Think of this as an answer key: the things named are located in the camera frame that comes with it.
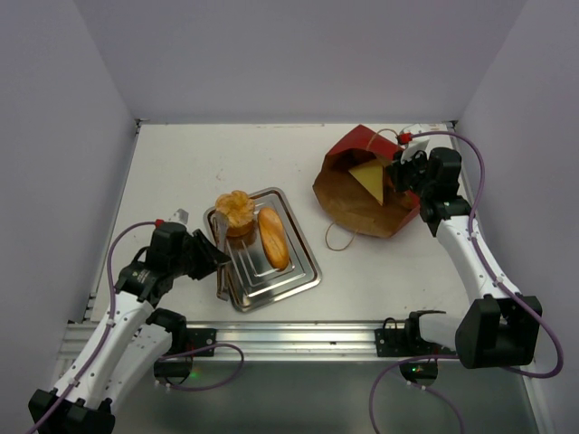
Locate metal tongs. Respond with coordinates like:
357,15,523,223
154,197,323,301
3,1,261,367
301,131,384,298
213,211,231,301

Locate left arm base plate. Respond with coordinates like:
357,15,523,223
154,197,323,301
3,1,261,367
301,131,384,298
165,327,217,356

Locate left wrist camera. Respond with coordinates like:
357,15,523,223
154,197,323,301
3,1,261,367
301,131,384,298
155,208,189,227

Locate metal tray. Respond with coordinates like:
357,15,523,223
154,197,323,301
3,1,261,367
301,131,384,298
204,187,322,313

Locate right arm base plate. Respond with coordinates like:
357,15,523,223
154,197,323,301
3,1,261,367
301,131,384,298
375,317,434,357

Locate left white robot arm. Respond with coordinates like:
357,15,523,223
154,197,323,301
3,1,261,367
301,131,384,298
28,220,230,433

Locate yellow triangular sandwich bread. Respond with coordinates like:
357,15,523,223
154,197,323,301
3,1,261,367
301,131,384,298
348,159,384,205

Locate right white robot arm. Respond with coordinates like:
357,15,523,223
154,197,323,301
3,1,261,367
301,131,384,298
387,147,542,369

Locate round flower bread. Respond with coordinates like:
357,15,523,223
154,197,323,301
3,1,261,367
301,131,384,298
215,190,255,238

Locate red paper bag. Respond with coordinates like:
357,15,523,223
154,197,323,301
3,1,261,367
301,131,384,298
313,125,420,239

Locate long bread loaf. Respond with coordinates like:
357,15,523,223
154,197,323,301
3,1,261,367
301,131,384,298
258,207,290,270

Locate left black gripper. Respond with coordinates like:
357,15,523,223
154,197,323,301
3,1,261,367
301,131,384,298
169,229,231,279

